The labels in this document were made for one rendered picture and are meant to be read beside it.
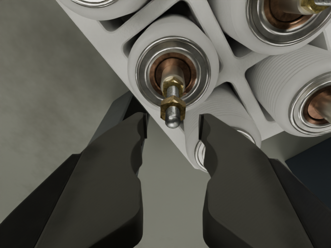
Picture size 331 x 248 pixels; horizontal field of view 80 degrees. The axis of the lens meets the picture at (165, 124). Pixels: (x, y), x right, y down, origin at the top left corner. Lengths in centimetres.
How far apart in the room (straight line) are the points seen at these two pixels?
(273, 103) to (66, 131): 51
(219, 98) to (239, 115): 5
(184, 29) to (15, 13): 41
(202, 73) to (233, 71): 9
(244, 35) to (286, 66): 8
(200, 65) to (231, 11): 5
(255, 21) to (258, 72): 12
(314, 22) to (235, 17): 7
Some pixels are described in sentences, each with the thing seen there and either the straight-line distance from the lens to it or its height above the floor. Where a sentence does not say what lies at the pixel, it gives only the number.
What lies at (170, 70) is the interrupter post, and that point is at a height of 27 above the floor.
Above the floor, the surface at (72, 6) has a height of 25.
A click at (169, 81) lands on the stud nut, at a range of 17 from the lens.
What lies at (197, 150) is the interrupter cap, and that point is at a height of 25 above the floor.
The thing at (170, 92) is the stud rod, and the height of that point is 30.
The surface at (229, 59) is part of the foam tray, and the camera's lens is 29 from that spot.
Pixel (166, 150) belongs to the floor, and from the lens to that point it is 58.
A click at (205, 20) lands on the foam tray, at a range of 27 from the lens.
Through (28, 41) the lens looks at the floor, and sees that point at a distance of 55.
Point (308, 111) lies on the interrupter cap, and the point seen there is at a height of 25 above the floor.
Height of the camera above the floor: 45
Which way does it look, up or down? 58 degrees down
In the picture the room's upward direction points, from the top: 177 degrees counter-clockwise
